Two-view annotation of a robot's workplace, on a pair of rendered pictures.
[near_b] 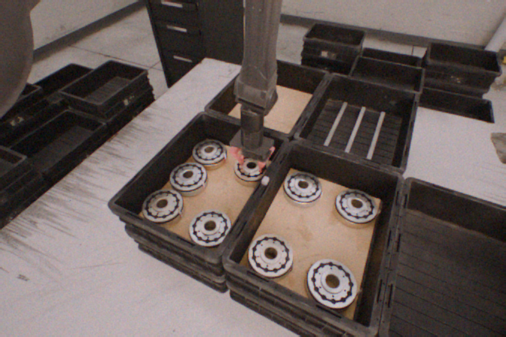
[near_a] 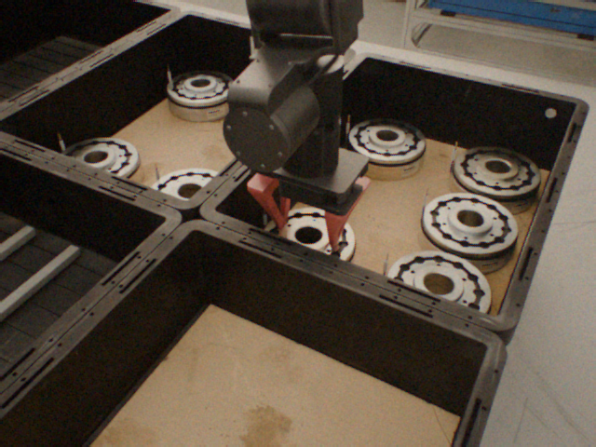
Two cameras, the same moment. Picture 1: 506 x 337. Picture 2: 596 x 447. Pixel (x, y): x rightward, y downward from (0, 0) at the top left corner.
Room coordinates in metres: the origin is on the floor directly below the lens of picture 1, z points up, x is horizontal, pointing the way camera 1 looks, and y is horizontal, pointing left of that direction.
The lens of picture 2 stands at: (0.99, 0.00, 1.29)
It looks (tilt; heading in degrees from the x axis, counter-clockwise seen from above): 42 degrees down; 182
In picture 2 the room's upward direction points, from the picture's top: straight up
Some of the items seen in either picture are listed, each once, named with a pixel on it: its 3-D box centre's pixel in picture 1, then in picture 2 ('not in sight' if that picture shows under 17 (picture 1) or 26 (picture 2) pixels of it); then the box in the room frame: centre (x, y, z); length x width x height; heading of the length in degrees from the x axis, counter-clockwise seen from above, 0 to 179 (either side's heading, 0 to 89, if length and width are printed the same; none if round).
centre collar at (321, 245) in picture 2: (251, 165); (308, 237); (0.54, 0.00, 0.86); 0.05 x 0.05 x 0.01
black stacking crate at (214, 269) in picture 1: (210, 183); (406, 196); (0.47, 0.11, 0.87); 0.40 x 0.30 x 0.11; 154
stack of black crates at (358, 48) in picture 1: (328, 64); not in sight; (2.06, -0.60, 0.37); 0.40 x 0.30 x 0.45; 65
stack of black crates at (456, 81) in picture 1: (443, 88); not in sight; (1.72, -1.33, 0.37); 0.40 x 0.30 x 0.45; 65
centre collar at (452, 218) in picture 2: (187, 174); (469, 220); (0.50, 0.18, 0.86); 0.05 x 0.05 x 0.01
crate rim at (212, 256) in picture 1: (208, 171); (412, 160); (0.47, 0.11, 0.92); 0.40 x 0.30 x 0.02; 154
